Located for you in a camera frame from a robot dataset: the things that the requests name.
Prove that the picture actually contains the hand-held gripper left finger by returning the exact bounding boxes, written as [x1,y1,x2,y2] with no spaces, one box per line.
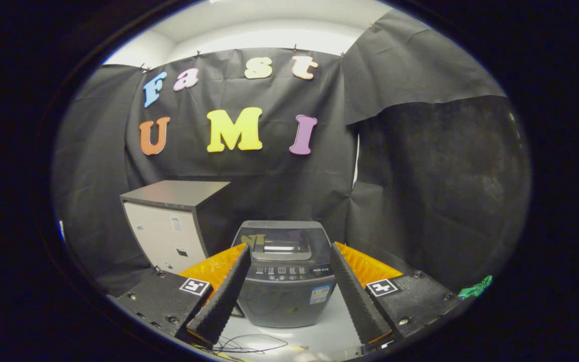
[114,243,253,347]

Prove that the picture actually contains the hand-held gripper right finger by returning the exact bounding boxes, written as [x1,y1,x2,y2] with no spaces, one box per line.
[330,241,463,347]

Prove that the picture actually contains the dark grey washing machine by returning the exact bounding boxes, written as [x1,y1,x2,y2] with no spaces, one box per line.
[232,220,338,328]

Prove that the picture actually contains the grey cabinet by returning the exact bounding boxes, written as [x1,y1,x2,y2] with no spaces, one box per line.
[120,180,235,275]

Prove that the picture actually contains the green cloth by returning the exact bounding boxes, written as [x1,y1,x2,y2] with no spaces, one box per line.
[458,275,494,300]

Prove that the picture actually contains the black backdrop cloth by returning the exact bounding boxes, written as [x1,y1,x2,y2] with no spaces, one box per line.
[51,9,531,297]

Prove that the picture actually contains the thin black cables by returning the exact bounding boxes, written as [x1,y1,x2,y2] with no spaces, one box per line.
[191,333,290,355]

